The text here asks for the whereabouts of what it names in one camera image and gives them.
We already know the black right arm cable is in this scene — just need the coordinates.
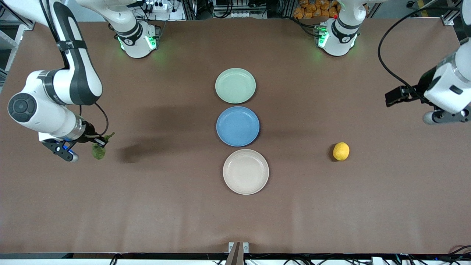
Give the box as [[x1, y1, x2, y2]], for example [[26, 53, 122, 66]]
[[39, 0, 109, 138]]

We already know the white power strip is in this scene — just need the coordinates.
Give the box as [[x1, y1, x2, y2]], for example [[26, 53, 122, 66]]
[[145, 0, 169, 12]]

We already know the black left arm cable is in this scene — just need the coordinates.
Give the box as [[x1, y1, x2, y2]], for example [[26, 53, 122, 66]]
[[378, 6, 464, 103]]

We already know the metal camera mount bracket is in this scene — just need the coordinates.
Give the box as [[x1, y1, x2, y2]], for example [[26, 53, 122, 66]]
[[225, 241, 250, 265]]

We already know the beige plate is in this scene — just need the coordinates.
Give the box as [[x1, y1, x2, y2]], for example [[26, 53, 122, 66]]
[[223, 149, 269, 195]]

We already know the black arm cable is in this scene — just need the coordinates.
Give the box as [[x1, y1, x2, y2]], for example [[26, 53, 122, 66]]
[[39, 0, 109, 138], [378, 6, 464, 103]]

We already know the blue plate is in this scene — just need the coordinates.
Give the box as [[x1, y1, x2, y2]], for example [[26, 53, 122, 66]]
[[216, 106, 260, 147]]

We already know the bag of orange snacks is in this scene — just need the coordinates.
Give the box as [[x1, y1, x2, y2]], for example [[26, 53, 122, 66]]
[[293, 0, 341, 20]]

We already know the green lettuce leaf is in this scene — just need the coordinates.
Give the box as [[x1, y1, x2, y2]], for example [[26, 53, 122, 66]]
[[92, 132, 115, 160]]

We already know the black base cable bundle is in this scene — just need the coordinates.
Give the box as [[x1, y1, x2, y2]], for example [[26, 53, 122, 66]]
[[293, 17, 321, 37]]

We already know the pale green plate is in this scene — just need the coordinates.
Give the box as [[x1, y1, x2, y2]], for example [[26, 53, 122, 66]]
[[215, 68, 256, 104]]

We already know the aluminium frame corner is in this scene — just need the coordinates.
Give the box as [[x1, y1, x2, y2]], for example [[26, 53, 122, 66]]
[[442, 0, 471, 26], [0, 7, 37, 85]]

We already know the yellow lemon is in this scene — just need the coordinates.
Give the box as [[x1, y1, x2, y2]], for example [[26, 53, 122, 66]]
[[333, 142, 350, 161]]

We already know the black equipment rack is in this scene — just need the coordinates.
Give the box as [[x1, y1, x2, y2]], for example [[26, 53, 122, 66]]
[[182, 0, 295, 20]]

